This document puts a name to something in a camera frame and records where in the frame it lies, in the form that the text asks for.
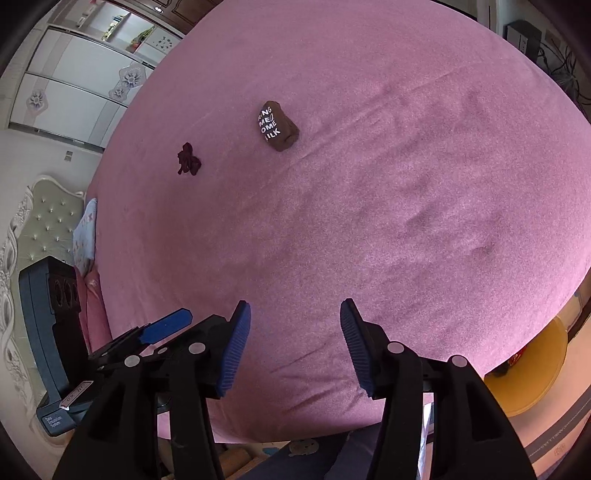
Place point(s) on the light blue floral pillow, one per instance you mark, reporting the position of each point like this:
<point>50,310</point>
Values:
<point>85,230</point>

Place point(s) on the pink pillow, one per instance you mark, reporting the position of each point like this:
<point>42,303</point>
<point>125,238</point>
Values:
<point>94,314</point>

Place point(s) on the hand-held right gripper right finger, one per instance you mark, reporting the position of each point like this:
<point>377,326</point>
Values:
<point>358,350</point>

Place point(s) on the pink bed blanket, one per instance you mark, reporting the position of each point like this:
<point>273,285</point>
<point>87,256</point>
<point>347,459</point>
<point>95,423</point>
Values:
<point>392,207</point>

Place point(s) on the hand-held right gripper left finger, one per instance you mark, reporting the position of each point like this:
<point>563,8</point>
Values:
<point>233,350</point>

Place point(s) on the white flower print wardrobe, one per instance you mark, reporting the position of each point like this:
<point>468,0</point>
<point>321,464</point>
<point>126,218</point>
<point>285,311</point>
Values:
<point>69,69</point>

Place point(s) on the grey tufted headboard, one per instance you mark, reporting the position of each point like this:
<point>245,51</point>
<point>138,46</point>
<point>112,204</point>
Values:
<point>41,221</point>

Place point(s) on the black box device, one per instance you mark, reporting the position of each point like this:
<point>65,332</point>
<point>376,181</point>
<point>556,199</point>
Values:
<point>524,34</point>

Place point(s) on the purple cartoon print sheet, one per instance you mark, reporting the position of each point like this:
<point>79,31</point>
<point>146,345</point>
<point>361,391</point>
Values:
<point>332,457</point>

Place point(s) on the brown rolled sock white print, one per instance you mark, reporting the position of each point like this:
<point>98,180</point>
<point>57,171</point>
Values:
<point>279,134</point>

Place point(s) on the grey patterned rug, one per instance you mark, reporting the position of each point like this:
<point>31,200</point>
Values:
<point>554,443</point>

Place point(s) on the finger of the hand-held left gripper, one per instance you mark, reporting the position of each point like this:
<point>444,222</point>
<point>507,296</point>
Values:
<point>166,325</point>
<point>210,323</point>

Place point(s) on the yellow plastic basin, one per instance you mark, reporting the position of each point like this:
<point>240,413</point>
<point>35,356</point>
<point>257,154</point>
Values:
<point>531,369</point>

